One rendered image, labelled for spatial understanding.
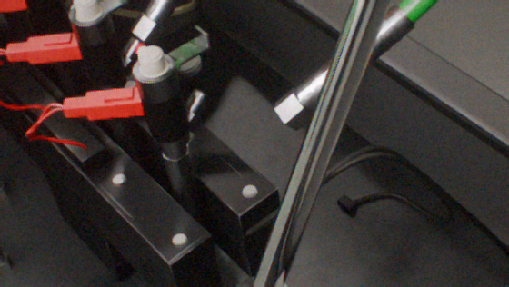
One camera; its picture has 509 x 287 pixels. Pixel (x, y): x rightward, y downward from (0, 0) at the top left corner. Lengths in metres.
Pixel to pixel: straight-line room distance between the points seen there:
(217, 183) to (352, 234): 0.19
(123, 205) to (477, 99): 0.30
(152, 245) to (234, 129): 0.29
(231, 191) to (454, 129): 0.21
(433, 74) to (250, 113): 0.22
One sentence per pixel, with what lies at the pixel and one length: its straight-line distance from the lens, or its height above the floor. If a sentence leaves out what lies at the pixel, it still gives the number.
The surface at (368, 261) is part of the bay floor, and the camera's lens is 0.86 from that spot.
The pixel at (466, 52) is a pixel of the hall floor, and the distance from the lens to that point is 2.27.
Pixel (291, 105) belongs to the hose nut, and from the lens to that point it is 0.58.
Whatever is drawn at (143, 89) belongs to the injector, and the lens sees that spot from 0.65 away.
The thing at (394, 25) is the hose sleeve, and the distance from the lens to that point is 0.57.
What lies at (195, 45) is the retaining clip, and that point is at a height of 1.10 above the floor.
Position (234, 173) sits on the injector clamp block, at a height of 0.98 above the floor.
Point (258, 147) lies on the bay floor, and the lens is 0.95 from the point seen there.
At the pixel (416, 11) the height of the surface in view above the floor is 1.17.
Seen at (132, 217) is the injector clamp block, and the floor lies 0.98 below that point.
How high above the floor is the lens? 1.53
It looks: 47 degrees down
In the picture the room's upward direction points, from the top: 10 degrees counter-clockwise
